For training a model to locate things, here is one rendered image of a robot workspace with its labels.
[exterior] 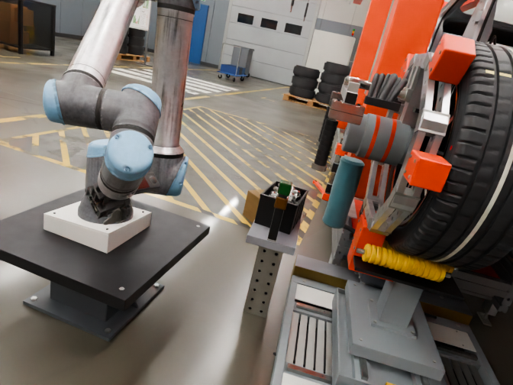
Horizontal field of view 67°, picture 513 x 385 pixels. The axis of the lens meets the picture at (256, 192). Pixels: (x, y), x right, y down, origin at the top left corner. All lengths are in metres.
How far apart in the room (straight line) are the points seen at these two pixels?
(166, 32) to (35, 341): 1.08
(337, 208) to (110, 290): 0.81
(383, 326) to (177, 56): 1.14
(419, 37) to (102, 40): 1.15
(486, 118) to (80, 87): 0.90
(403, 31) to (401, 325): 1.09
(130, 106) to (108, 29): 0.27
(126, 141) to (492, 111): 0.82
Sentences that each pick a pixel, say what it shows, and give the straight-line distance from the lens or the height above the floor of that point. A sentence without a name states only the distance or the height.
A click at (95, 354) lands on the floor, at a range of 1.47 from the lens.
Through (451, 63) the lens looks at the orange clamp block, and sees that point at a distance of 1.09.
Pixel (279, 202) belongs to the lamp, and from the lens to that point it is 1.24.
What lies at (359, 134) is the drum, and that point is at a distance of 1.22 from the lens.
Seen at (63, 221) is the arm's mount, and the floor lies 0.36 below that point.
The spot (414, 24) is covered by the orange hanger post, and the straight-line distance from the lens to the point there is 1.69.
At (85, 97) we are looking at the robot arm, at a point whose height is 0.87.
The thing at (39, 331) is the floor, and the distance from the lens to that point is 1.57.
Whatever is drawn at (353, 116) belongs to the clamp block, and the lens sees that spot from 1.08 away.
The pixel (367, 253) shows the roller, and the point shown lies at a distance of 1.26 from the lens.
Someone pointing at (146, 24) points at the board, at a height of 0.98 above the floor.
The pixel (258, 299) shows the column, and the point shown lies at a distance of 1.66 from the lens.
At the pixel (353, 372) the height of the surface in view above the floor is 0.16.
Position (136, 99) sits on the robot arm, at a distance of 0.87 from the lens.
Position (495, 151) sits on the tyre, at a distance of 1.04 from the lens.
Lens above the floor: 1.03
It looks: 20 degrees down
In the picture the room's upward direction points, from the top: 13 degrees clockwise
